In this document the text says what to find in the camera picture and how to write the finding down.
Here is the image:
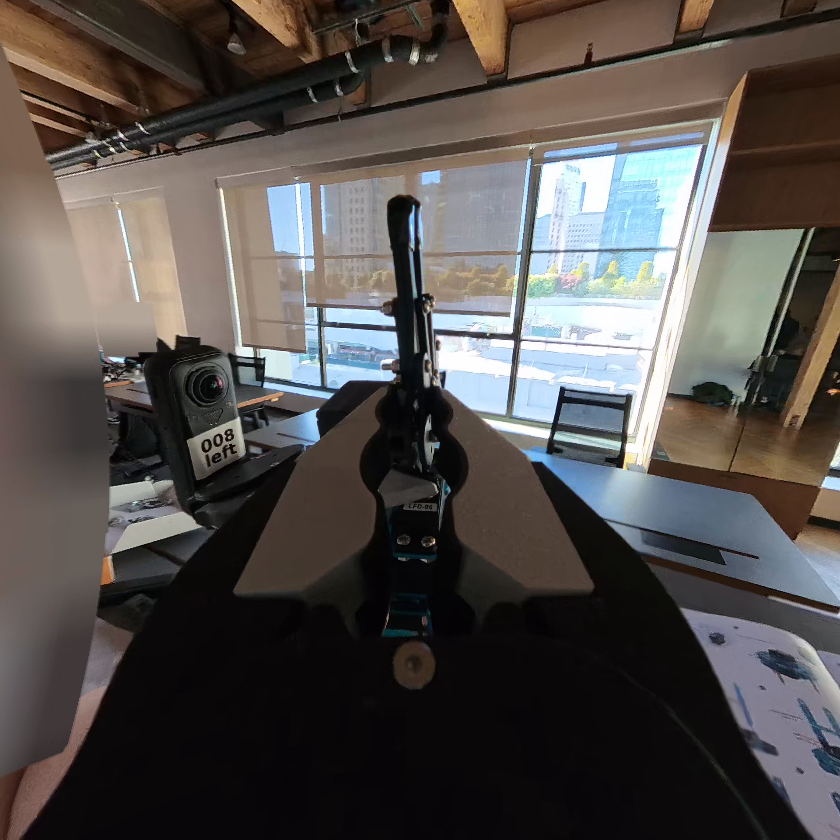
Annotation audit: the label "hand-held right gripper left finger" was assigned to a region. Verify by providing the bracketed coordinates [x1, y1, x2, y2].
[234, 379, 396, 636]

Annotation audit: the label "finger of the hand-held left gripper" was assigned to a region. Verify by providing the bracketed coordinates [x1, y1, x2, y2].
[376, 472, 441, 508]

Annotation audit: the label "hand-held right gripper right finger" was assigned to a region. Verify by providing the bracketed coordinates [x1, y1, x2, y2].
[430, 387, 596, 636]

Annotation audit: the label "blue toy robot arm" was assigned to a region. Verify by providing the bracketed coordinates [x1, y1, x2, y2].
[382, 486, 450, 639]

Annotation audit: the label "black toy claw with servo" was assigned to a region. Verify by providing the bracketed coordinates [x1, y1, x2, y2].
[376, 194, 442, 490]

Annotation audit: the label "blue-grey desk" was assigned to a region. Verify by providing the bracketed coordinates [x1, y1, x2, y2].
[524, 448, 823, 614]

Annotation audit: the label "black mesh side chair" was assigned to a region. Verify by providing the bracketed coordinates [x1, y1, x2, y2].
[225, 353, 268, 389]
[546, 385, 635, 468]

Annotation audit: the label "white cardboard box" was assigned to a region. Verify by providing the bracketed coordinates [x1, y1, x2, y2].
[104, 478, 215, 557]

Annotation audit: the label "beige roller blind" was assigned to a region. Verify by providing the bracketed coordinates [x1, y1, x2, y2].
[66, 197, 188, 342]
[218, 159, 531, 353]

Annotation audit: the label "assembly instruction booklet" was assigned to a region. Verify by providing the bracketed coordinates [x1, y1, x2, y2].
[681, 605, 840, 840]

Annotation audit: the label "black ceiling pipes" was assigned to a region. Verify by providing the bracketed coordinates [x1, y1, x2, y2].
[45, 31, 442, 173]

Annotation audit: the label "wooden wall cabinet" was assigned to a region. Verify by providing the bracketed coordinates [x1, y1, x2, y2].
[707, 64, 840, 232]

